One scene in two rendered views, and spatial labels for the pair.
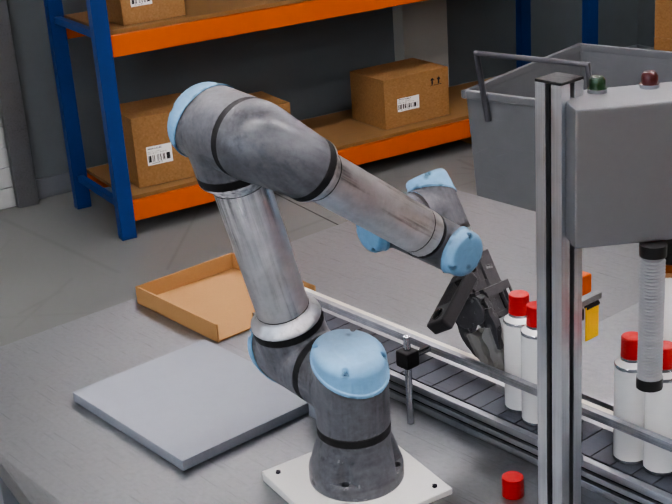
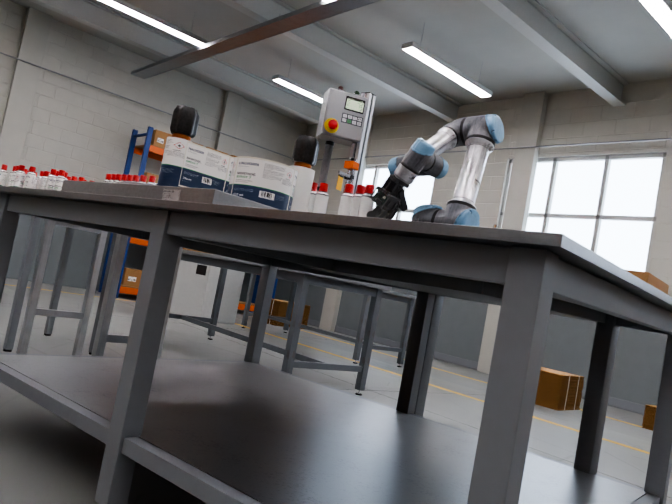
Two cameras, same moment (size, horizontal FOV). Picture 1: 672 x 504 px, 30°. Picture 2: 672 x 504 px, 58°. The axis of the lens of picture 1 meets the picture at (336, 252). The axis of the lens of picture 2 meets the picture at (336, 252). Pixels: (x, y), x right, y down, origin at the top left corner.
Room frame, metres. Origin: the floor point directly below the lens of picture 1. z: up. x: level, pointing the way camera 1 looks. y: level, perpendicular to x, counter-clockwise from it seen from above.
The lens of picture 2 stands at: (3.96, -0.79, 0.69)
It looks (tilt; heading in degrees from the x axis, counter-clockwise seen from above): 4 degrees up; 169
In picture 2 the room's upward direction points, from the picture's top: 11 degrees clockwise
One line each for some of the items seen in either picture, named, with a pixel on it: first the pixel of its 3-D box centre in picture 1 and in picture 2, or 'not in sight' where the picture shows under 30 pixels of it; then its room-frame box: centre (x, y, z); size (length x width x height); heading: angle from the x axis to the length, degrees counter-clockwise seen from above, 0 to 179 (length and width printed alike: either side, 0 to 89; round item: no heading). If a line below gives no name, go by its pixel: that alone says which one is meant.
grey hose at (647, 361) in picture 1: (651, 316); (325, 166); (1.52, -0.41, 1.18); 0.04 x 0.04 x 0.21
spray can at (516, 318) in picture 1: (519, 350); (365, 212); (1.85, -0.29, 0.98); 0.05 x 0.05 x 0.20
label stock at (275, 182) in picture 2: not in sight; (261, 188); (2.10, -0.69, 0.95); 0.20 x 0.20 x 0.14
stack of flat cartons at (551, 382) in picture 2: not in sight; (538, 384); (-1.32, 2.45, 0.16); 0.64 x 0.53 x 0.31; 35
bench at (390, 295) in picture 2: not in sight; (321, 312); (-2.99, 0.55, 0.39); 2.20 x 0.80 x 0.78; 30
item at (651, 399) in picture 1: (662, 407); (309, 208); (1.63, -0.46, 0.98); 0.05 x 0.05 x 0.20
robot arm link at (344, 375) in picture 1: (348, 381); (427, 223); (1.72, 0.00, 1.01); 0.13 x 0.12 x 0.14; 36
